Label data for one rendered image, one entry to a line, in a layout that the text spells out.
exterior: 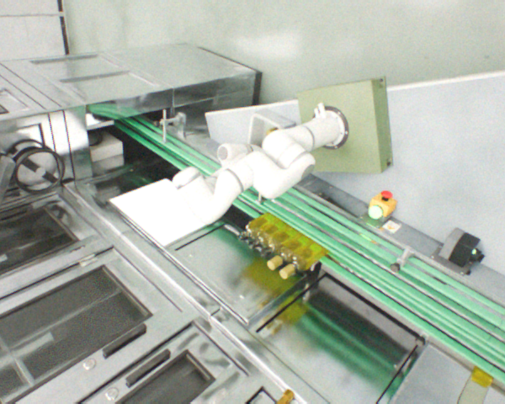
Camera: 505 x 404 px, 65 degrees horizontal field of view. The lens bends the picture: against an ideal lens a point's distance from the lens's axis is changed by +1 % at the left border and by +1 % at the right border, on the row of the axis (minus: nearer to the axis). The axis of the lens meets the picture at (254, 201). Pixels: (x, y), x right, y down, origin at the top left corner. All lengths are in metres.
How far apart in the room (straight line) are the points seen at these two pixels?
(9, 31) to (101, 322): 3.72
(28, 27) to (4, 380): 3.88
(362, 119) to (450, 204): 0.40
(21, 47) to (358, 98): 3.95
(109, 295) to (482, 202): 1.28
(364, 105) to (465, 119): 0.30
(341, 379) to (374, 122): 0.82
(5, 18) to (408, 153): 4.06
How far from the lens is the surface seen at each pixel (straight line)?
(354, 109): 1.38
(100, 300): 1.52
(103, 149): 2.25
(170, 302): 1.48
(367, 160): 1.40
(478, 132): 1.35
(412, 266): 1.37
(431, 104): 1.37
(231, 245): 1.64
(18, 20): 4.78
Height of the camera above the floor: 2.02
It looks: 40 degrees down
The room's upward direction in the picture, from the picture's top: 117 degrees counter-clockwise
